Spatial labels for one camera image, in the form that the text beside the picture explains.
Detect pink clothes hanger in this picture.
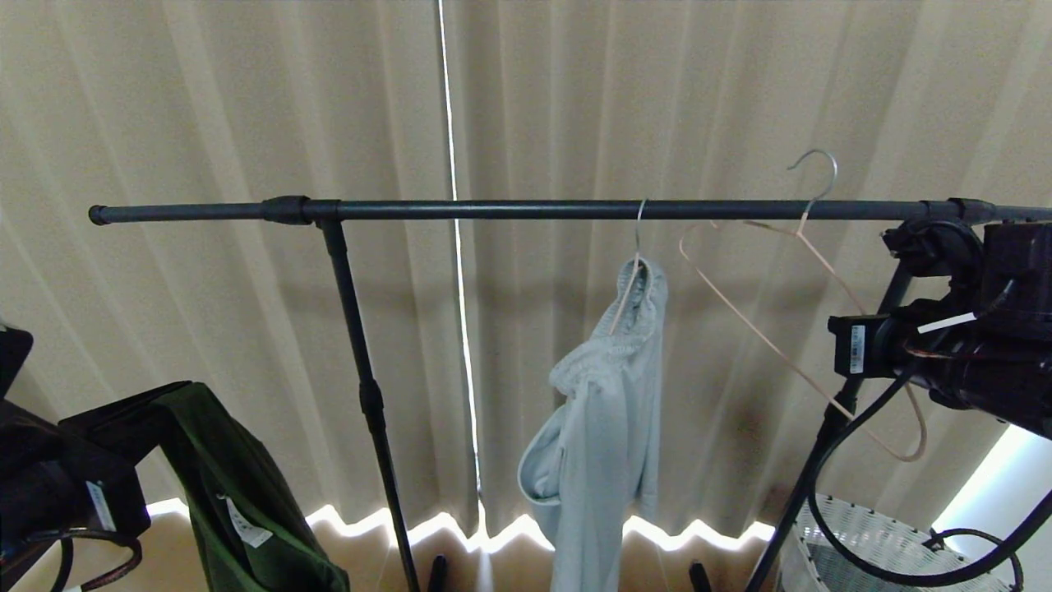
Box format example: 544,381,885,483
608,197,652,335
679,148,930,463

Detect green garment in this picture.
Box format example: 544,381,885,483
156,382,350,592

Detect beige curtain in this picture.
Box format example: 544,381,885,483
0,0,1052,552

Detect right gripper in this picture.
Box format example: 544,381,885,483
828,300,938,381

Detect white laundry basket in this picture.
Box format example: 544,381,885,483
773,493,1024,592

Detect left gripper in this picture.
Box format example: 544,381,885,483
0,403,153,568

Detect black clothes rack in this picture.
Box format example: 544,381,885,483
89,196,1052,592

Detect pale grey shorts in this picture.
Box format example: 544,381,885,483
518,257,668,592

